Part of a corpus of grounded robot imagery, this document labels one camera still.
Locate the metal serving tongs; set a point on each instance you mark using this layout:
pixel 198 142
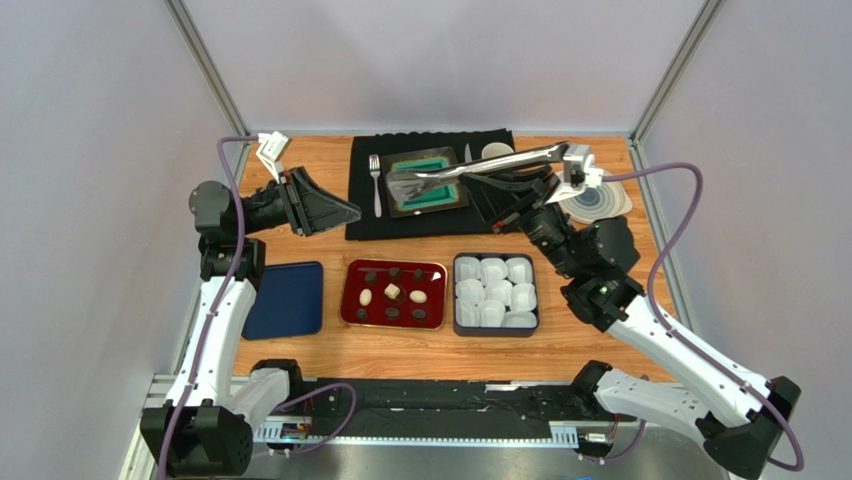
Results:
pixel 410 184

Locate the cream cube chocolate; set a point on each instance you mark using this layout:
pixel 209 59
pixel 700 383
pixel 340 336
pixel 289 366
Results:
pixel 392 291

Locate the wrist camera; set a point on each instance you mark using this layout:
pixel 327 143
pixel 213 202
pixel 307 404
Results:
pixel 271 147
pixel 578 170

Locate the white paper cup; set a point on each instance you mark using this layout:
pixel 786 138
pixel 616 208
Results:
pixel 491 313
pixel 493 270
pixel 523 298
pixel 466 268
pixel 470 290
pixel 467 315
pixel 520 270
pixel 499 290
pixel 519 320

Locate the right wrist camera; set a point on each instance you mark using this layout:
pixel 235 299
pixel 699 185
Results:
pixel 578 170

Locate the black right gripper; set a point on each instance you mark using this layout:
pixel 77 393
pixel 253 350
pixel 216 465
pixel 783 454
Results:
pixel 517 208

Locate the aluminium frame rail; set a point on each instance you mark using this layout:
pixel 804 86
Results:
pixel 278 407

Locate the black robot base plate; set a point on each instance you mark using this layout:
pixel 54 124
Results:
pixel 455 411

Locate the black cloth placemat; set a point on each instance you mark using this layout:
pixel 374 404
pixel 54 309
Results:
pixel 458 221

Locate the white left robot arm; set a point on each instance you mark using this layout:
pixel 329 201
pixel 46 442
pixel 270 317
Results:
pixel 213 319

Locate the dark blue box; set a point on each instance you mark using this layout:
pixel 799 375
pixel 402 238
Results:
pixel 495 332

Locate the dark blue box lid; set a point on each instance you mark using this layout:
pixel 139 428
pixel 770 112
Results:
pixel 289 302

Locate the orange ceramic mug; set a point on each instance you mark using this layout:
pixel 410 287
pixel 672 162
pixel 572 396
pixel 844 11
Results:
pixel 496 149

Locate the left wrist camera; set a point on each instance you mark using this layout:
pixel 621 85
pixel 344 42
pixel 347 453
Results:
pixel 271 147

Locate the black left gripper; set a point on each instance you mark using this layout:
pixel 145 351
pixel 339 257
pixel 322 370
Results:
pixel 310 208

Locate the white round lid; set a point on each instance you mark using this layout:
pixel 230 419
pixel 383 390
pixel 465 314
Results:
pixel 607 200

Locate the white oval chocolate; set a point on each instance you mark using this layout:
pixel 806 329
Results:
pixel 365 297
pixel 418 296

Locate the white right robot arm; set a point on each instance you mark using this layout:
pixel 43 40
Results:
pixel 737 415

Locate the teal square plate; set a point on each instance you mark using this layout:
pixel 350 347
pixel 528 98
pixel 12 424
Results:
pixel 443 198

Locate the silver fork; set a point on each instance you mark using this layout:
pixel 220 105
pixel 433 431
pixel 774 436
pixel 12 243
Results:
pixel 375 173

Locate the red lacquer chocolate tray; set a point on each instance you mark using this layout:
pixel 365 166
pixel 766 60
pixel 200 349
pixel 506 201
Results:
pixel 434 285

